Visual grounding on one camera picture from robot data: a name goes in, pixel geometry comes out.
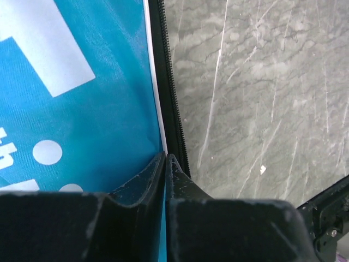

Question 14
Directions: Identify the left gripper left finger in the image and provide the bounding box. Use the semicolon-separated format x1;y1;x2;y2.
1;153;166;261

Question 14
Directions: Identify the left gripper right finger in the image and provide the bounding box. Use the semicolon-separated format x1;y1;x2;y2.
165;154;317;261

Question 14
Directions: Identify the blue SPORT racket cover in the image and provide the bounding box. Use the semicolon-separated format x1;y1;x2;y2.
1;1;189;261

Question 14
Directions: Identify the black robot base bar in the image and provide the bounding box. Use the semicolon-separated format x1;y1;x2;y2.
297;176;348;261

